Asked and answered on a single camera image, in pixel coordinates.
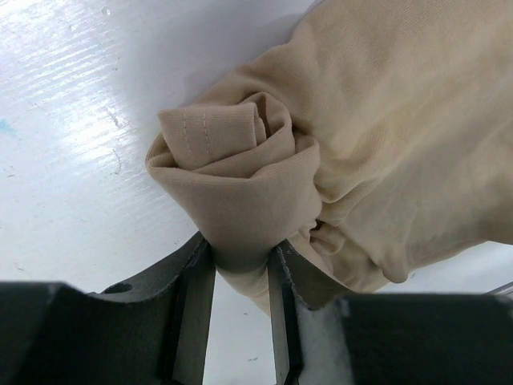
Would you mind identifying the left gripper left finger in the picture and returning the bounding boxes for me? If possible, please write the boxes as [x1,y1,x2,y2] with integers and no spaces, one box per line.
[1,234,215,384]

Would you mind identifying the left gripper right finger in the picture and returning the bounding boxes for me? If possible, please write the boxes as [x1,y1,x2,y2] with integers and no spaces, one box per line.
[268,241,512,384]

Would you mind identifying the beige t-shirt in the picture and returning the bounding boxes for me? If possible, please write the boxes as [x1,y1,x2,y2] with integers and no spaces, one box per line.
[146,1,512,311]

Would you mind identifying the aluminium rail frame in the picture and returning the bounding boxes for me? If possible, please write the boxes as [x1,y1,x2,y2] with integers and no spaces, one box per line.
[488,282,513,296]

